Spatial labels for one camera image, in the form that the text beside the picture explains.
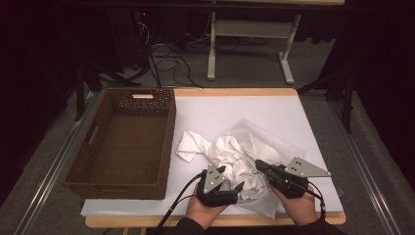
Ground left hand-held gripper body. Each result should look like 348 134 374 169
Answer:
195 163 241 209

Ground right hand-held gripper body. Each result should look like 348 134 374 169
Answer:
265 157 333 200

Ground white shirt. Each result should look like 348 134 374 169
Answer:
175 129 272 204

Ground brown woven basket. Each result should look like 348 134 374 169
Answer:
63 86 177 201

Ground person's left hand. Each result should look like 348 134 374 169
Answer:
185 185 230 230

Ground person's right hand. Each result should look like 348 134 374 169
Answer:
269 183 320 227

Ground white table mat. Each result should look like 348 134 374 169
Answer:
80 94 345 217

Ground black stand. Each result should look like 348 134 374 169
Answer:
73 61 142 122
296 69 356 135

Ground dark computer tower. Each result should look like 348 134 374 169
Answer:
107 9 152 72

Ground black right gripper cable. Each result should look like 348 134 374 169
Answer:
305 181 328 218

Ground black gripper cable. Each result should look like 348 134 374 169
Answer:
152 168 208 235
305 181 328 218

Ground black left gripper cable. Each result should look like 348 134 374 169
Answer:
152 168 208 235

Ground metal floor rail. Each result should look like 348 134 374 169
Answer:
12 90 106 235
327 100 403 235

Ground black floor cables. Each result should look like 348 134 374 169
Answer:
147 41 204 89

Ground white desk frame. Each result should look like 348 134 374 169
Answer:
201 0 346 86

